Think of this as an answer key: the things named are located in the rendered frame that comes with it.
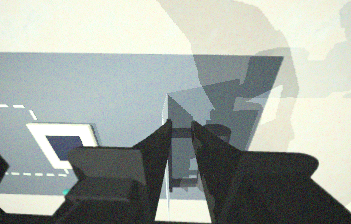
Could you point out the white square tile with dark blue centre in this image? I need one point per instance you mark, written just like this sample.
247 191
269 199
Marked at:
56 140

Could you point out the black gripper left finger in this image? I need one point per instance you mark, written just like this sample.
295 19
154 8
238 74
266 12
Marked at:
145 162

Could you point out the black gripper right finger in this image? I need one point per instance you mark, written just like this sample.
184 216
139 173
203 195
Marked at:
222 168

